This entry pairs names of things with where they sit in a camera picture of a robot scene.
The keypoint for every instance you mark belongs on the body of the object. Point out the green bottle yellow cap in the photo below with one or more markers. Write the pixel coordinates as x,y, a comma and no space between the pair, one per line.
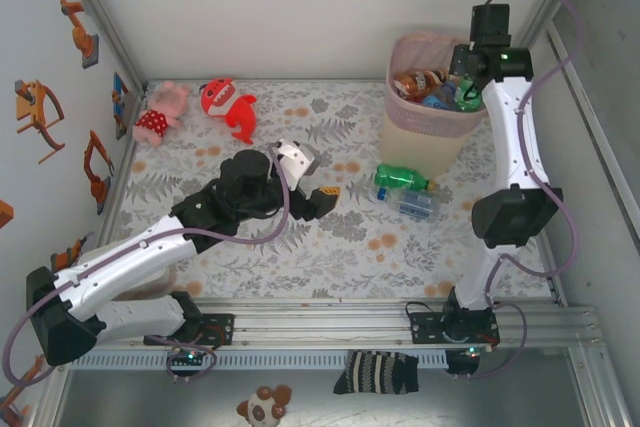
400,177
470,99

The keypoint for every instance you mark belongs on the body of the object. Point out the cartoon label blue cap bottle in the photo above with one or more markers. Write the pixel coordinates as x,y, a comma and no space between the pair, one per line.
437,99

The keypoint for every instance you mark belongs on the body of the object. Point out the copper brown bottle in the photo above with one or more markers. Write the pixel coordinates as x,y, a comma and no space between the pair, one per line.
417,82

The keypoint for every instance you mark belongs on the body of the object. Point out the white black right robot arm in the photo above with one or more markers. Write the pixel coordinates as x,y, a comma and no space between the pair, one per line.
502,137

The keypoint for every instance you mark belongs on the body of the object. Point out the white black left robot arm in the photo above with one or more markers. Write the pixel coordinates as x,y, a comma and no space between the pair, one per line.
125,267

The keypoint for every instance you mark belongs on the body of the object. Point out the orange robot hand arm sticker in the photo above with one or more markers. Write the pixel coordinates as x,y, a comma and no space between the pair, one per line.
5,214

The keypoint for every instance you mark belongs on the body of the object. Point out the cream mesh waste bin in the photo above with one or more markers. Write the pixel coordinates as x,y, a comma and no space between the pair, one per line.
420,147

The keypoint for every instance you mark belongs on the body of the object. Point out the red shark plush toy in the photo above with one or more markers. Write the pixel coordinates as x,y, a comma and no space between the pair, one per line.
232,107

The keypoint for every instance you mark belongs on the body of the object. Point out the clear bottle pale blue label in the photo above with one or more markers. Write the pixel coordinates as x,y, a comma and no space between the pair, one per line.
415,203

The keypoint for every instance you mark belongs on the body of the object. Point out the pink pig plush toy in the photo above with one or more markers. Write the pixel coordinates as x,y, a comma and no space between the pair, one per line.
155,119

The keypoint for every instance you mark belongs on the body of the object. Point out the black white striped sock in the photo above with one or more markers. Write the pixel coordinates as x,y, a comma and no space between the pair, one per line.
375,372

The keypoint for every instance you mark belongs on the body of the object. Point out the black controller box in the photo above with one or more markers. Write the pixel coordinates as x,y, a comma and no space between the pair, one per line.
192,356
460,362

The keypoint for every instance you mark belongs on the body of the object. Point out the brown white panda plush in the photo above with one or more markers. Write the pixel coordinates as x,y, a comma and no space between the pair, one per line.
262,407

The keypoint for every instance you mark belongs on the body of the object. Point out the orange claw gripper sticker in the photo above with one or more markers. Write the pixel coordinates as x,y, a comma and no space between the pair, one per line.
30,112

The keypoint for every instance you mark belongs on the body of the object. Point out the aluminium mounting rail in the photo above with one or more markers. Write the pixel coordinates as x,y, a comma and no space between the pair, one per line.
325,327

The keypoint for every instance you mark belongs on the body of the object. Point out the blue conveyor wall sticker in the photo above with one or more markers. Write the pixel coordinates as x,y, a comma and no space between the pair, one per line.
120,97

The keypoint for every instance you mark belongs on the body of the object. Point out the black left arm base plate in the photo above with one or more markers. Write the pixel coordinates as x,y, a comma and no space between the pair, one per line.
222,329

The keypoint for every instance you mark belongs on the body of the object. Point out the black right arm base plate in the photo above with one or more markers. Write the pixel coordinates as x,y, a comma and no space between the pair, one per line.
425,327

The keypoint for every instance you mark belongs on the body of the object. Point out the orange machine wall sticker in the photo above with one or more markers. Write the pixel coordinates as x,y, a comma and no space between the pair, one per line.
12,412

